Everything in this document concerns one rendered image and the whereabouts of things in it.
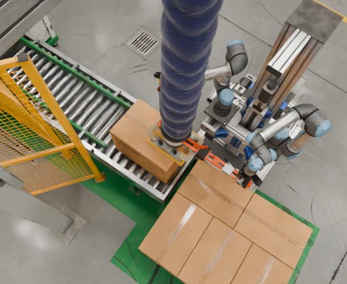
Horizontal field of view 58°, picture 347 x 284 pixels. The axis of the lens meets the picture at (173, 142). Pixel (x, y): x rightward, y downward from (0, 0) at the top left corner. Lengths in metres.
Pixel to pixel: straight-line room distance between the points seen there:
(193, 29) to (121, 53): 3.12
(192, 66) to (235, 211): 1.78
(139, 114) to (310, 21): 1.49
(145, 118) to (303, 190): 2.01
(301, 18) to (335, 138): 2.41
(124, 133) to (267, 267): 1.66
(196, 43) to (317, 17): 0.95
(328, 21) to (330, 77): 2.59
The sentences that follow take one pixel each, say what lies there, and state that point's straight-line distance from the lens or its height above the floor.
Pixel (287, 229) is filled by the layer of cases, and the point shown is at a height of 0.54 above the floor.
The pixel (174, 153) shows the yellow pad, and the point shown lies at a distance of 2.37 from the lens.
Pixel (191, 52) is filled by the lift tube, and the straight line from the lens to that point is 1.35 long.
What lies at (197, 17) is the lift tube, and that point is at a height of 2.50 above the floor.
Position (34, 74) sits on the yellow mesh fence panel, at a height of 1.99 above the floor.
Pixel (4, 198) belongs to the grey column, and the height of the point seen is 1.45.
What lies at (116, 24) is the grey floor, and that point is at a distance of 4.64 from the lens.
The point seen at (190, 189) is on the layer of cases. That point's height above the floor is 0.54.
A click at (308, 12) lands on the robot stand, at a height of 2.03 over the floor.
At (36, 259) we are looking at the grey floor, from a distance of 3.60.
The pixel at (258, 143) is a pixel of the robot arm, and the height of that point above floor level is 1.57.
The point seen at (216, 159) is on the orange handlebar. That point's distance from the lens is 2.28.
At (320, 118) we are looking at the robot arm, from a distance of 2.13.
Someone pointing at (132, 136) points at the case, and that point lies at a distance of 2.65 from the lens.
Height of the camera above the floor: 3.37
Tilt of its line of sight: 67 degrees down
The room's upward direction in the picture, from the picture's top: 5 degrees clockwise
